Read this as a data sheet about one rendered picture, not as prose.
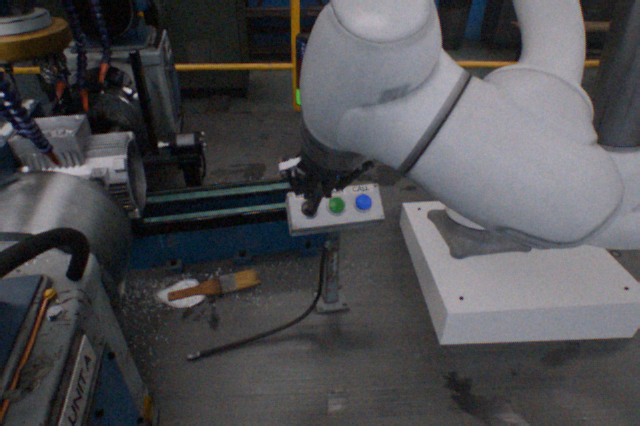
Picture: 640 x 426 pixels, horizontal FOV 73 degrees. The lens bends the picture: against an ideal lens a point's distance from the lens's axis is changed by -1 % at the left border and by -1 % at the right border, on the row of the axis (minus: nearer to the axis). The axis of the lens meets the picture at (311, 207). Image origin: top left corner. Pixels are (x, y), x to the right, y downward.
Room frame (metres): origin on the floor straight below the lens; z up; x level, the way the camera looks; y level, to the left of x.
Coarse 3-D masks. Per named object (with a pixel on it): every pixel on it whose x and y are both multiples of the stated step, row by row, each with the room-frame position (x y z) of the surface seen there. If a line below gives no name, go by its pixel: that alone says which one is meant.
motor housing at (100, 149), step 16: (96, 144) 0.79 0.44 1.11; (112, 144) 0.80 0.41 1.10; (128, 144) 0.87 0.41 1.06; (96, 160) 0.77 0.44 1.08; (112, 160) 0.77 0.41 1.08; (128, 160) 0.89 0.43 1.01; (80, 176) 0.74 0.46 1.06; (112, 176) 0.75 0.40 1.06; (128, 176) 0.88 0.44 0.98; (144, 176) 0.88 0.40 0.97; (112, 192) 0.73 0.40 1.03; (128, 192) 0.74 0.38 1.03; (144, 192) 0.85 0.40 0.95; (128, 208) 0.73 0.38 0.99; (144, 208) 0.82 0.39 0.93
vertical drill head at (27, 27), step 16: (0, 0) 0.76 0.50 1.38; (16, 0) 0.77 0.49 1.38; (0, 16) 0.75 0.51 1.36; (16, 16) 0.77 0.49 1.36; (32, 16) 0.77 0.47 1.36; (48, 16) 0.81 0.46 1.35; (0, 32) 0.73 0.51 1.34; (16, 32) 0.74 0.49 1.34; (32, 32) 0.76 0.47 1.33; (48, 32) 0.76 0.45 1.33; (64, 32) 0.80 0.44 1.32; (0, 48) 0.71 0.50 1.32; (16, 48) 0.72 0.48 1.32; (32, 48) 0.73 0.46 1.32; (48, 48) 0.75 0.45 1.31; (64, 48) 0.79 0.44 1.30; (0, 64) 0.81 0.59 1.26; (48, 64) 0.76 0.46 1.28; (64, 64) 0.84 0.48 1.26; (48, 80) 0.76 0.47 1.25
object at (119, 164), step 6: (132, 138) 0.87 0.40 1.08; (114, 162) 0.75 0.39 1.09; (120, 162) 0.75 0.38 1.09; (18, 168) 0.72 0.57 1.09; (24, 168) 0.72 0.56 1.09; (30, 168) 0.73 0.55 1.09; (114, 168) 0.74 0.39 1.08; (120, 168) 0.75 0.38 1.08; (126, 168) 0.76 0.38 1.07; (138, 210) 0.76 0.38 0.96; (132, 216) 0.75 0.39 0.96; (138, 216) 0.75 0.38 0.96
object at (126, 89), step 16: (96, 64) 1.13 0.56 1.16; (112, 64) 1.14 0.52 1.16; (128, 64) 1.18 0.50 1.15; (96, 80) 1.02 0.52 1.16; (112, 80) 1.03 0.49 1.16; (128, 80) 1.08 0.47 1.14; (64, 96) 1.00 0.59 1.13; (80, 96) 1.00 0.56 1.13; (96, 96) 1.01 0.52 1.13; (112, 96) 1.01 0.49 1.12; (128, 96) 1.02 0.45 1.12; (64, 112) 0.99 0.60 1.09; (80, 112) 1.00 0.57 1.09; (96, 112) 1.00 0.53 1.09; (112, 112) 1.01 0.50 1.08; (128, 112) 1.02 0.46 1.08; (160, 112) 1.17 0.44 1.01; (96, 128) 1.00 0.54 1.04; (112, 128) 1.01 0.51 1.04; (128, 128) 1.02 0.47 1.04; (144, 144) 1.03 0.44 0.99
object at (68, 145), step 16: (48, 128) 0.84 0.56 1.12; (64, 128) 0.81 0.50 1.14; (80, 128) 0.80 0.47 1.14; (16, 144) 0.74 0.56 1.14; (32, 144) 0.74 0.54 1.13; (64, 144) 0.75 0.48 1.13; (80, 144) 0.77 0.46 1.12; (32, 160) 0.74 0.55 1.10; (48, 160) 0.74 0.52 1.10; (64, 160) 0.75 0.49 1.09; (80, 160) 0.76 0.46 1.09
